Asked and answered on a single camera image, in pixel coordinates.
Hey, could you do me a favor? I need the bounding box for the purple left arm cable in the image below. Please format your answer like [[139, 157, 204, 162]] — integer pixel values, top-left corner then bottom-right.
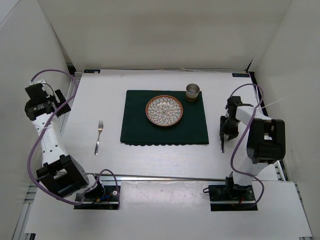
[[26, 68, 121, 210]]

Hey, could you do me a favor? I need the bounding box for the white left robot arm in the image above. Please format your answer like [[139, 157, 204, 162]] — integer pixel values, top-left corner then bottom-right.
[[24, 80, 90, 198]]

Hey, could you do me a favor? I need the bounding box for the silver table knife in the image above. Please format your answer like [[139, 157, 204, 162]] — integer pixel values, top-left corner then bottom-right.
[[220, 139, 225, 154]]

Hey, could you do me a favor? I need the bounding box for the dark green cloth napkin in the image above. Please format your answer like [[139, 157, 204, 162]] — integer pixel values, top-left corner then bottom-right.
[[120, 90, 209, 146]]

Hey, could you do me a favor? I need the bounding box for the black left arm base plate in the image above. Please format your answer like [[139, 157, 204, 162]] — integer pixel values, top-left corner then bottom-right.
[[73, 175, 121, 210]]

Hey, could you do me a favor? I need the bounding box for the metal cup with cork base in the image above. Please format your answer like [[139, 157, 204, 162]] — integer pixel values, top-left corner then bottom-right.
[[185, 83, 200, 102]]

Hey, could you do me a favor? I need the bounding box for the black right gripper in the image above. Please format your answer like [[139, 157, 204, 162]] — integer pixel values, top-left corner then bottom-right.
[[220, 115, 241, 141]]

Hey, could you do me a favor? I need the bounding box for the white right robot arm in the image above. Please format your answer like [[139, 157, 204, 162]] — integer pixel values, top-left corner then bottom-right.
[[219, 96, 286, 200]]

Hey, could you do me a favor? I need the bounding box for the silver fork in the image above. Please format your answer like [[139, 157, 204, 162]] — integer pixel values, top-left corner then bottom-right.
[[94, 120, 104, 156]]

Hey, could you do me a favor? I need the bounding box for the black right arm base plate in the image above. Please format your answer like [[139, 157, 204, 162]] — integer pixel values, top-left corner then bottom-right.
[[202, 184, 258, 212]]

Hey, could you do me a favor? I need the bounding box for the floral patterned ceramic plate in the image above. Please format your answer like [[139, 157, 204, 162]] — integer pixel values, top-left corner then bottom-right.
[[145, 95, 184, 127]]

